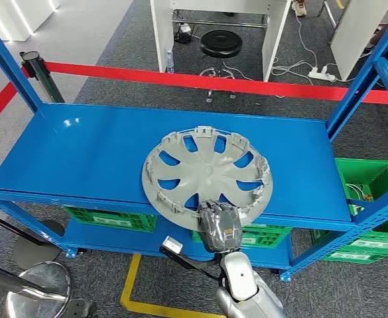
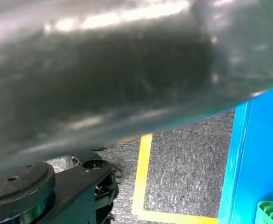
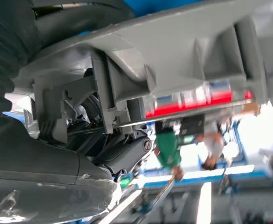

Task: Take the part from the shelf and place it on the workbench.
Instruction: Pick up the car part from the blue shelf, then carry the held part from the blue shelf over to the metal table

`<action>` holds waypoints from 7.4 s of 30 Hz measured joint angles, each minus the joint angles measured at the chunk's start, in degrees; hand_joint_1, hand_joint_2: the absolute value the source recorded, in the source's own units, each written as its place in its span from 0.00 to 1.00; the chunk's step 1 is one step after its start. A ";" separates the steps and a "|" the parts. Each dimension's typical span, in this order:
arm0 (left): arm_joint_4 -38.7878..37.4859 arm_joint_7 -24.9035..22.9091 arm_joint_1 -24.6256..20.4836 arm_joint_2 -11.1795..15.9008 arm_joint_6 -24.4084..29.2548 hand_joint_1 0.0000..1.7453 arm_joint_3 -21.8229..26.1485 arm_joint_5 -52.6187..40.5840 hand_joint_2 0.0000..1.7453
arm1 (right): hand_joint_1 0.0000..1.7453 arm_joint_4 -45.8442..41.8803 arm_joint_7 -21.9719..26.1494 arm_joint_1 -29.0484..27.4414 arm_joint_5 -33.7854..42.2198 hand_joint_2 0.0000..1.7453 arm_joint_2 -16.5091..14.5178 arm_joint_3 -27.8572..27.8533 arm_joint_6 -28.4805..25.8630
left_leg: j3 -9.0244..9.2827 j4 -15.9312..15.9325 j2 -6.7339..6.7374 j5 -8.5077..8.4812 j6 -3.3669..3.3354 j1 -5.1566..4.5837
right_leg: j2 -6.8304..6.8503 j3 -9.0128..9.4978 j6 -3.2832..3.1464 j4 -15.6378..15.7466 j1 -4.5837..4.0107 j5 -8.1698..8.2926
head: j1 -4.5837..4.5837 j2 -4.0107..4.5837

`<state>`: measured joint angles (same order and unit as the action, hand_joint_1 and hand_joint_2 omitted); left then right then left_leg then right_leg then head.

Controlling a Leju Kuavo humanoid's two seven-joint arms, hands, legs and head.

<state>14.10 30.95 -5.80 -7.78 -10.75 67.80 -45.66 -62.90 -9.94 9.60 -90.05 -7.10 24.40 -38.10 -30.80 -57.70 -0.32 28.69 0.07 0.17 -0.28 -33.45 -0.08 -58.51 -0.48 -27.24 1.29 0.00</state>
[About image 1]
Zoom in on grey plastic wheel cover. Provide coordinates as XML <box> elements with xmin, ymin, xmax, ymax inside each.
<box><xmin>141</xmin><ymin>126</ymin><xmax>274</xmax><ymax>232</ymax></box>

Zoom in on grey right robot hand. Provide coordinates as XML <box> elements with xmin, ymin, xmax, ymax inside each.
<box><xmin>198</xmin><ymin>200</ymin><xmax>243</xmax><ymax>254</ymax></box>

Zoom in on open green plastic crate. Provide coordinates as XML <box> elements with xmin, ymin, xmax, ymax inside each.
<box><xmin>313</xmin><ymin>158</ymin><xmax>388</xmax><ymax>256</ymax></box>

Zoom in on white display plinth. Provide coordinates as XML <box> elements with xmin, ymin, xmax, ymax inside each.
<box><xmin>0</xmin><ymin>0</ymin><xmax>60</xmax><ymax>42</ymax></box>

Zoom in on blue metal shelf rack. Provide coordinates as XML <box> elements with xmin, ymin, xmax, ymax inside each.
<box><xmin>0</xmin><ymin>0</ymin><xmax>388</xmax><ymax>283</ymax></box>

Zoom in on clear water bottle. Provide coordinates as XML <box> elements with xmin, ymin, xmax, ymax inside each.
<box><xmin>166</xmin><ymin>49</ymin><xmax>175</xmax><ymax>75</ymax></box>

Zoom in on white partition panel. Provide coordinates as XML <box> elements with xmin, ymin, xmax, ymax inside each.
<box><xmin>330</xmin><ymin>0</ymin><xmax>388</xmax><ymax>81</ymax></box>

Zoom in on black stanchion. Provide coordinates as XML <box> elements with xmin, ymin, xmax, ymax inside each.
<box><xmin>0</xmin><ymin>208</ymin><xmax>66</xmax><ymax>271</ymax></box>

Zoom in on black-topped stanchion post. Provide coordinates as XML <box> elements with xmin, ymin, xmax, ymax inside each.
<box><xmin>19</xmin><ymin>50</ymin><xmax>66</xmax><ymax>105</ymax></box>

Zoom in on black round stool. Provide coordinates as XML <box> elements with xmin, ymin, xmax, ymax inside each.
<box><xmin>198</xmin><ymin>29</ymin><xmax>243</xmax><ymax>103</ymax></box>

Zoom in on white desk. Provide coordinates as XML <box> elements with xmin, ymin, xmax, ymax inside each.
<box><xmin>150</xmin><ymin>0</ymin><xmax>293</xmax><ymax>83</ymax></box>

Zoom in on white wire bundle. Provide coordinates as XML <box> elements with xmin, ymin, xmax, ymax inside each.
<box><xmin>346</xmin><ymin>183</ymin><xmax>374</xmax><ymax>203</ymax></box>

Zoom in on chrome stanchion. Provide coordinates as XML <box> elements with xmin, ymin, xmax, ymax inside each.
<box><xmin>0</xmin><ymin>260</ymin><xmax>72</xmax><ymax>318</ymax></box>

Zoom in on white power strip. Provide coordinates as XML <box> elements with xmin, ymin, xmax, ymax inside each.
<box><xmin>308</xmin><ymin>66</ymin><xmax>336</xmax><ymax>83</ymax></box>

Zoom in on white cable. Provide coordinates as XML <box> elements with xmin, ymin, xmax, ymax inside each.
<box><xmin>271</xmin><ymin>13</ymin><xmax>317</xmax><ymax>86</ymax></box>

